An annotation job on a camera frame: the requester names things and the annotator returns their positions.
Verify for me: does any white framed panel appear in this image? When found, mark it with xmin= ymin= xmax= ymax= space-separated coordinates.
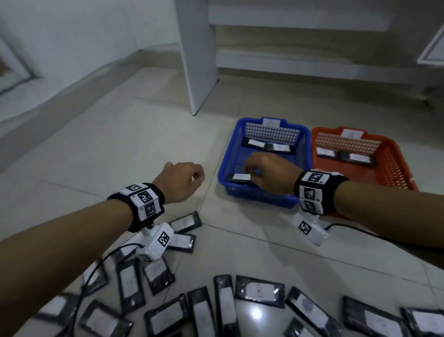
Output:
xmin=416 ymin=31 xmax=444 ymax=67

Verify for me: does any red plastic basket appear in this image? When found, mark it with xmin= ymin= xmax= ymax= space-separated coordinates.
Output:
xmin=311 ymin=126 xmax=419 ymax=220

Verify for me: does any person's left hand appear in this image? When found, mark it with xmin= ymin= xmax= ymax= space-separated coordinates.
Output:
xmin=152 ymin=161 xmax=206 ymax=205

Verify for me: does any white desk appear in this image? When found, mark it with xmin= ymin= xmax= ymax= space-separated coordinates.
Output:
xmin=173 ymin=0 xmax=444 ymax=116

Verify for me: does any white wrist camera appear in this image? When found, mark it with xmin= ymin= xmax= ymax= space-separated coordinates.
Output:
xmin=290 ymin=212 xmax=329 ymax=247
xmin=133 ymin=222 xmax=175 ymax=263

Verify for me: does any black camera cable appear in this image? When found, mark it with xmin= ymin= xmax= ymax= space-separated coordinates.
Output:
xmin=61 ymin=243 xmax=144 ymax=337
xmin=324 ymin=224 xmax=444 ymax=251

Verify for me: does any black wristband with marker tags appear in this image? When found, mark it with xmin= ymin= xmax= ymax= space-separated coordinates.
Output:
xmin=107 ymin=183 xmax=166 ymax=233
xmin=294 ymin=169 xmax=349 ymax=216

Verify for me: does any blue plastic basket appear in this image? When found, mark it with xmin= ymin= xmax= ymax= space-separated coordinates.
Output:
xmin=217 ymin=117 xmax=312 ymax=209

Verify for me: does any person's right hand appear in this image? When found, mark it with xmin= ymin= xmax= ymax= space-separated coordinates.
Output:
xmin=244 ymin=152 xmax=303 ymax=202

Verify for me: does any person's left forearm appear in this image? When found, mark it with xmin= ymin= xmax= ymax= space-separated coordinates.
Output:
xmin=0 ymin=200 xmax=139 ymax=337

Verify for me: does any pile of black labelled packets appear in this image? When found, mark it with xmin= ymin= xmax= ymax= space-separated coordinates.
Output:
xmin=34 ymin=211 xmax=444 ymax=337

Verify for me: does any person's right forearm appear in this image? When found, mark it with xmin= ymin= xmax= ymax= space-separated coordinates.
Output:
xmin=334 ymin=181 xmax=444 ymax=251

